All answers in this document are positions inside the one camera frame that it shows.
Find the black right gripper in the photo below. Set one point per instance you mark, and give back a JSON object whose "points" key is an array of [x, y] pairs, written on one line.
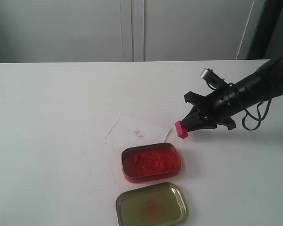
{"points": [[211, 110]]}

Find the red stamp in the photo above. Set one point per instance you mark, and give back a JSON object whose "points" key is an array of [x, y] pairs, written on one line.
{"points": [[181, 132]]}

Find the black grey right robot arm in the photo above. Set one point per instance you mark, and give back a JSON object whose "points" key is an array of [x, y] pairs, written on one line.
{"points": [[253, 95]]}

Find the red ink pad tin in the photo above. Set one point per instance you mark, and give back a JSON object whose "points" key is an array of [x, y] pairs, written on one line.
{"points": [[150, 162]]}

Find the white paper sheet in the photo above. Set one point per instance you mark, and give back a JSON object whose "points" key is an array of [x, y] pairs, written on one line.
{"points": [[130, 131]]}

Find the gold tin lid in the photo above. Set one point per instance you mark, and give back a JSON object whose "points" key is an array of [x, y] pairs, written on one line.
{"points": [[156, 205]]}

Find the white cabinet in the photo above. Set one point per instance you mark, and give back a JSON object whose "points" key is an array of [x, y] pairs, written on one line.
{"points": [[126, 30]]}

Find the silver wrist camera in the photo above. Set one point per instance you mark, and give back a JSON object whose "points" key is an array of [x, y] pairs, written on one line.
{"points": [[212, 79]]}

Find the dark vertical post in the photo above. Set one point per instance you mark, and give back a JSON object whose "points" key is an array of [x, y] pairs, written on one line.
{"points": [[264, 29]]}

